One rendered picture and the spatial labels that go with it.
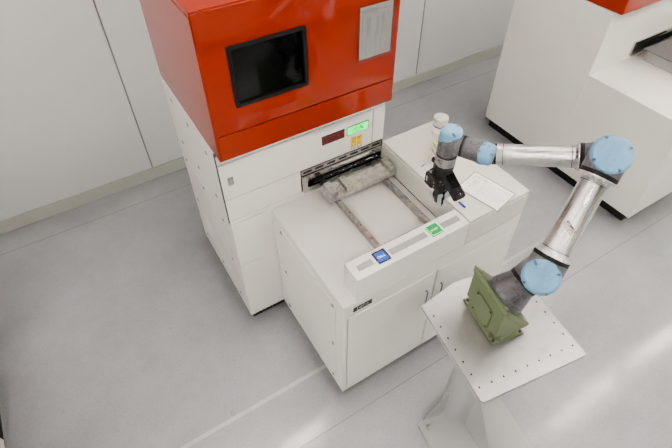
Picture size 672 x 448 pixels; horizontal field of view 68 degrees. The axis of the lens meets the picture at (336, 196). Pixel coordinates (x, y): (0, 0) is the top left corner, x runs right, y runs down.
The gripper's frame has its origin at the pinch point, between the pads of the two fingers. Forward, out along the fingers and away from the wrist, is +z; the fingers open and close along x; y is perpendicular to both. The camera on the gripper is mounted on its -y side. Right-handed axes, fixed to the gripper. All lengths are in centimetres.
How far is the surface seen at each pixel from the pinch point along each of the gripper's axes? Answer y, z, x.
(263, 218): 59, 33, 50
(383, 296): -4.0, 35.1, 26.7
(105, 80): 207, 26, 85
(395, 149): 50, 14, -17
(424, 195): 24.1, 22.6, -15.1
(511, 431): -60, 109, -14
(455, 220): 0.4, 15.1, -11.1
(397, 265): -4.0, 18.0, 21.4
